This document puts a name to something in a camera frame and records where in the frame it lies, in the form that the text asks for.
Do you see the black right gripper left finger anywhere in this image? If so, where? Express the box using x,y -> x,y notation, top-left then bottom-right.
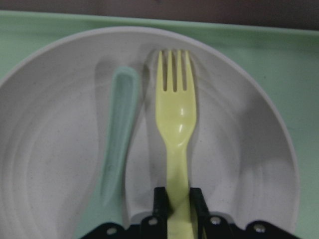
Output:
82,187 -> 168,239

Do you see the brown paper table cover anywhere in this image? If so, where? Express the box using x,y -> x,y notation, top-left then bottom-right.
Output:
0,0 -> 319,30

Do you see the green plastic spoon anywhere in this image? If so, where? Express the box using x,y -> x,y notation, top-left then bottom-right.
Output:
75,67 -> 141,238

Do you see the yellow plastic fork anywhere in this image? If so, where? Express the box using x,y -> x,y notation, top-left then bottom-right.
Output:
156,50 -> 197,239

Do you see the light green plastic tray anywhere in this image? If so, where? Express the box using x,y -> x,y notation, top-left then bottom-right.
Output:
0,10 -> 319,239

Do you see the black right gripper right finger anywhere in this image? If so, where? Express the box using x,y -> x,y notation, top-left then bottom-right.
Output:
189,188 -> 296,239

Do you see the white round plate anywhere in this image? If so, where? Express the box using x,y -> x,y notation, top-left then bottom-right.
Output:
0,27 -> 299,239

